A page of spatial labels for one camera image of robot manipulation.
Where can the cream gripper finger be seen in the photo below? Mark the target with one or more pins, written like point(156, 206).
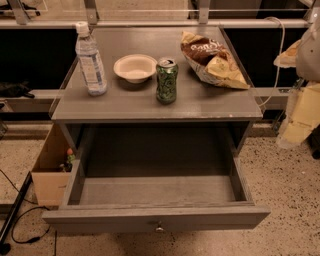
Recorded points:
point(302, 116)
point(287, 59)

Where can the green soda can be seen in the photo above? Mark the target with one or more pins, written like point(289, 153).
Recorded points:
point(167, 72)

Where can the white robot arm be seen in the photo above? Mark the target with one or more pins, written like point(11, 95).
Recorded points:
point(308, 55)

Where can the grey cabinet with top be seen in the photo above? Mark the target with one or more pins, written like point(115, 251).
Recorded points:
point(125, 102)

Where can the open grey top drawer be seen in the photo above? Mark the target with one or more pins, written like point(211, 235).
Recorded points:
point(128, 178)

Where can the metal drawer knob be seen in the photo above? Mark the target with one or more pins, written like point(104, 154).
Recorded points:
point(159, 228)

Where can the brown yellow chip bag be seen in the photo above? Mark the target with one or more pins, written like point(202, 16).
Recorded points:
point(212, 62)

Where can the white paper bowl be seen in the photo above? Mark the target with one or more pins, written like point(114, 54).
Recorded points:
point(135, 68)

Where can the clear plastic water bottle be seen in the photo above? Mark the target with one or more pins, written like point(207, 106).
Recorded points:
point(90, 60)

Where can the small bottle in box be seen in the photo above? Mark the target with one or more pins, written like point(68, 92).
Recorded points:
point(68, 164)

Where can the cardboard box on floor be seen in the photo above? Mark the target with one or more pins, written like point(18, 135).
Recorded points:
point(48, 178)

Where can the black object on left shelf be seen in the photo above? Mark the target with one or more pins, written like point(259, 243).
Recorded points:
point(15, 90)

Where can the black bar on floor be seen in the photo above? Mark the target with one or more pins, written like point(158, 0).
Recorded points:
point(13, 210)

